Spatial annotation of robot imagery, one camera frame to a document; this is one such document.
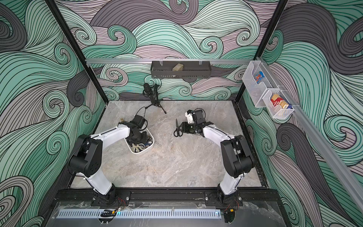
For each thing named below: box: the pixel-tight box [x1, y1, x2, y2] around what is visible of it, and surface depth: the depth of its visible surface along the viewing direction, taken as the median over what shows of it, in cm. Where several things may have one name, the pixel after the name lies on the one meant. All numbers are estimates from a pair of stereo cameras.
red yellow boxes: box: [269, 93, 290, 109], surface depth 67 cm
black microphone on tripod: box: [142, 82, 167, 114], surface depth 100 cm
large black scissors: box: [173, 118, 183, 138], surface depth 103 cm
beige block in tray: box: [172, 62, 184, 72], surface depth 93 cm
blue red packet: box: [253, 70, 265, 84], surface depth 85 cm
